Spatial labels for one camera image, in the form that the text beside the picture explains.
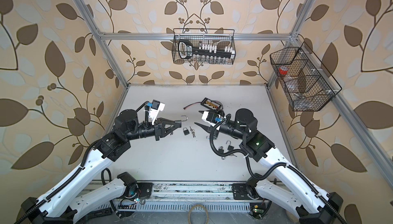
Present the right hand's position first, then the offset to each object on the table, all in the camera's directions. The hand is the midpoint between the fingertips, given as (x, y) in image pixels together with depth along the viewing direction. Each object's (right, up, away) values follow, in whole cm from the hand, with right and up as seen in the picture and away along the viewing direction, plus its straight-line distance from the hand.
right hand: (200, 116), depth 61 cm
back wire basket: (+12, +42, +33) cm, 55 cm away
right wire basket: (+53, +13, +12) cm, 56 cm away
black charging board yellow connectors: (+6, +4, +47) cm, 47 cm away
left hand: (-9, -4, 0) cm, 9 cm away
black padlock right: (+17, -21, +28) cm, 39 cm away
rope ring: (-5, -44, +5) cm, 44 cm away
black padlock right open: (+12, -22, +27) cm, 37 cm away
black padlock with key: (-9, -13, +33) cm, 37 cm away
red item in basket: (+47, +24, +25) cm, 59 cm away
